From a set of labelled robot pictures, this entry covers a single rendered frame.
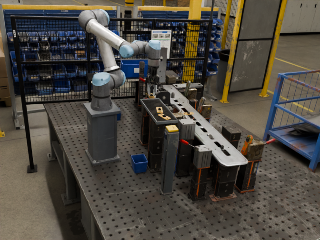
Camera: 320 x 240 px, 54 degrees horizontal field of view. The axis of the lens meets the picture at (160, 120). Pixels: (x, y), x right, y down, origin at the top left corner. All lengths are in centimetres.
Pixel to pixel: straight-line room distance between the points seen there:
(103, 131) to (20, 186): 143
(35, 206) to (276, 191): 205
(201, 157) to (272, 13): 414
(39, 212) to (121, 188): 114
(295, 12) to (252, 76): 796
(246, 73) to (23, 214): 413
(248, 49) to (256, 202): 374
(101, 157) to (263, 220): 114
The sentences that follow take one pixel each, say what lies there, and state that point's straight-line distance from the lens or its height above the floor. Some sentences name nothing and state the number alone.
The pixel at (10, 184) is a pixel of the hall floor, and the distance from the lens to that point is 347.
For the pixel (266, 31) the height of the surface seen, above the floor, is 118.
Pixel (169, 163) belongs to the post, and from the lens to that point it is 193.
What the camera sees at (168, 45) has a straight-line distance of 331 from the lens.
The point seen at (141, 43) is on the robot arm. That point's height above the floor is 156.
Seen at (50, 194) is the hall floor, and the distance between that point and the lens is 325.
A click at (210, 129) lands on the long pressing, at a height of 100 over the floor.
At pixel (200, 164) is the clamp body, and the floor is 97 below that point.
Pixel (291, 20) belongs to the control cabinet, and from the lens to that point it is 1348.
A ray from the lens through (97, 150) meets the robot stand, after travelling 227.
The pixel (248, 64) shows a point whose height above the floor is 63.
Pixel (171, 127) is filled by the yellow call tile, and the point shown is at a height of 116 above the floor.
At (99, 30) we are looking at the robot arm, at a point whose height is 162.
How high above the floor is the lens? 199
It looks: 25 degrees down
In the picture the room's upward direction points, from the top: 4 degrees clockwise
